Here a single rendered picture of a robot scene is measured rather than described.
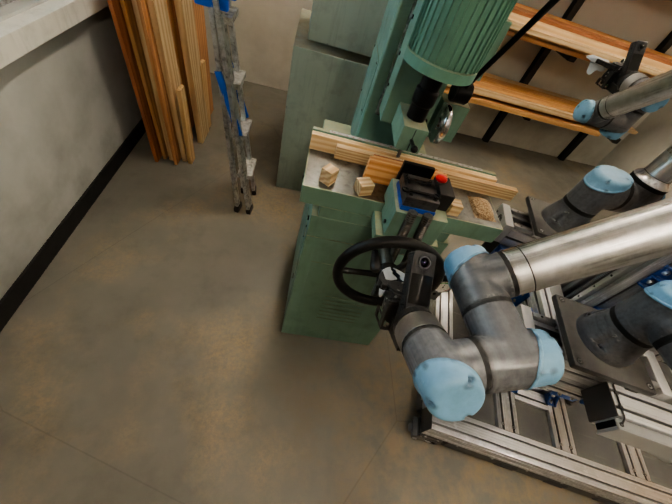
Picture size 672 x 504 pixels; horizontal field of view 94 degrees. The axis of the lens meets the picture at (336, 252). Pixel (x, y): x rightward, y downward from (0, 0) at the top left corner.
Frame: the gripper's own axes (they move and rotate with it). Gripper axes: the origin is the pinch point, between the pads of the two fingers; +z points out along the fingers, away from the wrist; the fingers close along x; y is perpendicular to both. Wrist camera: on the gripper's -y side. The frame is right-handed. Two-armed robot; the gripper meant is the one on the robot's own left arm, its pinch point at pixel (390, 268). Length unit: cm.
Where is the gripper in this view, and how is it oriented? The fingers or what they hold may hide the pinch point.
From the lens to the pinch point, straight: 70.7
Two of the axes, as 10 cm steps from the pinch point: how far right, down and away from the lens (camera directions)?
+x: 9.7, 1.9, 1.5
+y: -2.3, 9.2, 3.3
